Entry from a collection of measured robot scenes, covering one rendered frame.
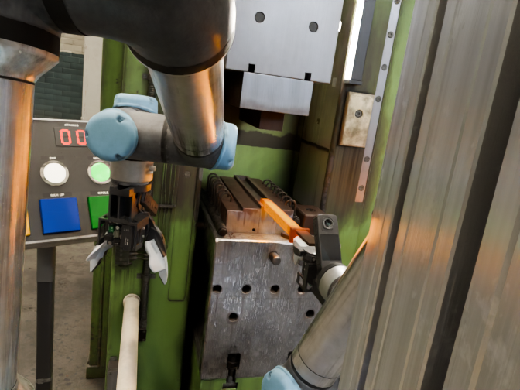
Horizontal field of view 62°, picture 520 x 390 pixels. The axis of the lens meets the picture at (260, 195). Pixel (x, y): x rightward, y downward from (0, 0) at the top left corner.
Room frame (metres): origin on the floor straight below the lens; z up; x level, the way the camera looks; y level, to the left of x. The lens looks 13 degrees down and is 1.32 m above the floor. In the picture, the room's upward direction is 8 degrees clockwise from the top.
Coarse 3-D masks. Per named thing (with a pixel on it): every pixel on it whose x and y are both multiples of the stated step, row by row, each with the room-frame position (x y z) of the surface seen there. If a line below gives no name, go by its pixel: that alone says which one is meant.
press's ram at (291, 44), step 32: (256, 0) 1.20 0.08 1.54; (288, 0) 1.22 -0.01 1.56; (320, 0) 1.24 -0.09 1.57; (256, 32) 1.20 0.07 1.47; (288, 32) 1.22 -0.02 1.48; (320, 32) 1.25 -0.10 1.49; (224, 64) 1.19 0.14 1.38; (256, 64) 1.20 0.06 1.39; (288, 64) 1.23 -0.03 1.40; (320, 64) 1.25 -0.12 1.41
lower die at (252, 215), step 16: (224, 176) 1.61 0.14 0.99; (240, 192) 1.39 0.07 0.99; (224, 208) 1.23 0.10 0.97; (240, 208) 1.23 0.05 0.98; (256, 208) 1.22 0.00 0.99; (288, 208) 1.26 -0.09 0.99; (224, 224) 1.21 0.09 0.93; (240, 224) 1.20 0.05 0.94; (256, 224) 1.22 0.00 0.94; (272, 224) 1.23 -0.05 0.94
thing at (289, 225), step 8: (264, 200) 1.25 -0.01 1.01; (272, 208) 1.17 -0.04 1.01; (272, 216) 1.14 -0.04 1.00; (280, 216) 1.10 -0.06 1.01; (288, 216) 1.10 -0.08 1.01; (280, 224) 1.08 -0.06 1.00; (288, 224) 1.02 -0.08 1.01; (296, 224) 1.03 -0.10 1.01; (288, 232) 1.01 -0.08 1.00; (296, 232) 0.96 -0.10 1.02; (304, 232) 0.96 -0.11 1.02; (304, 240) 0.91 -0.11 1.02; (312, 240) 0.91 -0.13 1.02
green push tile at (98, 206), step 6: (90, 198) 0.94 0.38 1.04; (96, 198) 0.95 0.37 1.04; (102, 198) 0.96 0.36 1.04; (108, 198) 0.97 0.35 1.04; (90, 204) 0.93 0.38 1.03; (96, 204) 0.94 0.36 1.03; (102, 204) 0.95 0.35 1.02; (90, 210) 0.93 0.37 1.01; (96, 210) 0.93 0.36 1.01; (102, 210) 0.94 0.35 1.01; (90, 216) 0.93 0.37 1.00; (96, 216) 0.93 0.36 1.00; (96, 222) 0.92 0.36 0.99; (96, 228) 0.92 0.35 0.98
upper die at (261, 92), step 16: (224, 80) 1.46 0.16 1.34; (240, 80) 1.22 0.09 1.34; (256, 80) 1.20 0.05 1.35; (272, 80) 1.22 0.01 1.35; (288, 80) 1.23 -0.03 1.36; (304, 80) 1.24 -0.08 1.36; (224, 96) 1.43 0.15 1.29; (240, 96) 1.20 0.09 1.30; (256, 96) 1.20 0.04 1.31; (272, 96) 1.22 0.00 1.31; (288, 96) 1.23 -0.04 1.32; (304, 96) 1.24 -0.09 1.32; (288, 112) 1.23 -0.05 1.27; (304, 112) 1.24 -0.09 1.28
